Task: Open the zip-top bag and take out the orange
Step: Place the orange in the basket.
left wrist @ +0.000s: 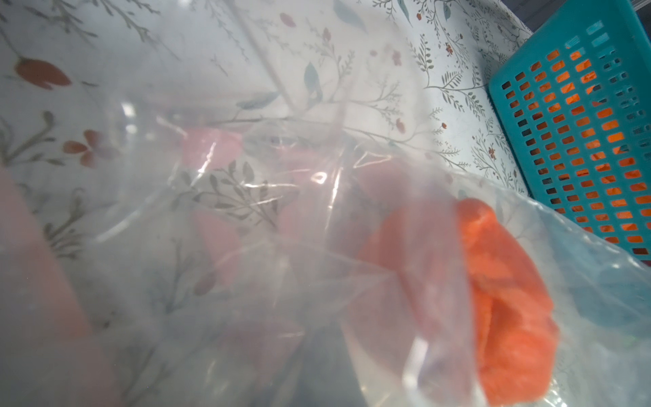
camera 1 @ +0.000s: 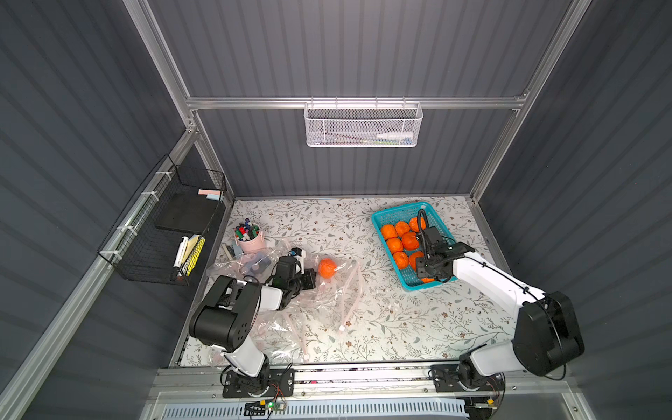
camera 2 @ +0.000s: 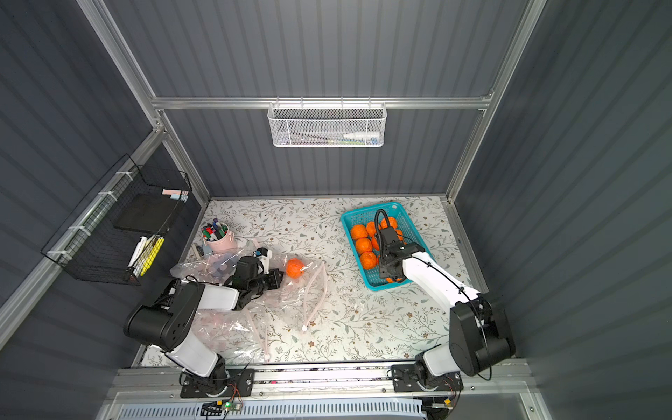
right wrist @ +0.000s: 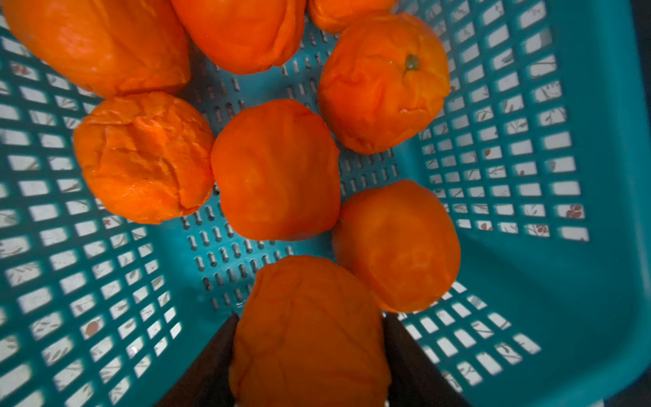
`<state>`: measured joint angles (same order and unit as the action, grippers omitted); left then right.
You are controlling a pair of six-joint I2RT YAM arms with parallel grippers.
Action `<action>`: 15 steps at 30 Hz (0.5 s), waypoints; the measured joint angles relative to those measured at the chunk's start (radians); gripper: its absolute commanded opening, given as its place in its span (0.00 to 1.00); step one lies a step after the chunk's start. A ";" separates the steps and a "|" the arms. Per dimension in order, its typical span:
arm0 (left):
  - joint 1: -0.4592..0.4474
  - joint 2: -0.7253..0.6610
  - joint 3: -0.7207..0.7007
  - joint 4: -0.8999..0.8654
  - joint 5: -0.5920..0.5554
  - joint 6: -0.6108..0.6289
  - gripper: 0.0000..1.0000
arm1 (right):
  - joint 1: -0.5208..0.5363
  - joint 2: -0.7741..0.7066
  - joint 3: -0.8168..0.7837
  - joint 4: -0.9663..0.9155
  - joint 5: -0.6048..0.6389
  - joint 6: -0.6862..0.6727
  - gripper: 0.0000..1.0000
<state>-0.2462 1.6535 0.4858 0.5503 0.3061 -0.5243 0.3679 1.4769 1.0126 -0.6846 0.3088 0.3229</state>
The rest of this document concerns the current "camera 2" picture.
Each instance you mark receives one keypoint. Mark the yellow marker in basket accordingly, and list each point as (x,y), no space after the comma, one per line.
(148,256)

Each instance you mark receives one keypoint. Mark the white wire wall basket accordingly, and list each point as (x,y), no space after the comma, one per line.
(327,125)

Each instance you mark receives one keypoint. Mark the teal plastic basket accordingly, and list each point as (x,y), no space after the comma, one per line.
(406,230)

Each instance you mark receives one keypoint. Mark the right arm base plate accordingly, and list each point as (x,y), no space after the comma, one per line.
(407,378)

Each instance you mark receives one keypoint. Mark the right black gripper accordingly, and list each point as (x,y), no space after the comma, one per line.
(388,269)

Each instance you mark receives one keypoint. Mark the black wire wall basket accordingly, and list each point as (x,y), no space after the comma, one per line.
(103,243)

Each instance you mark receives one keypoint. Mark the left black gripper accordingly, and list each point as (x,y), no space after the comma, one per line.
(273,278)

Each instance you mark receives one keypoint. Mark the orange from cluster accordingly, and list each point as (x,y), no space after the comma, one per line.
(363,245)

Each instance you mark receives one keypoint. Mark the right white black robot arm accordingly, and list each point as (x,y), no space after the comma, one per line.
(479,331)

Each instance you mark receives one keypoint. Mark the pink pen cup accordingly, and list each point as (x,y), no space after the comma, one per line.
(219,237)

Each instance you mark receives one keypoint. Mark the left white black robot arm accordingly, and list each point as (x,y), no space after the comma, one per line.
(165,318)

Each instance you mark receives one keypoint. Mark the clear pink-dotted zip-top bag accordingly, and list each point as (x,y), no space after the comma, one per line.
(239,336)

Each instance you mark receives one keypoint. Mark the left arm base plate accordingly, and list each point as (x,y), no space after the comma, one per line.
(232,383)

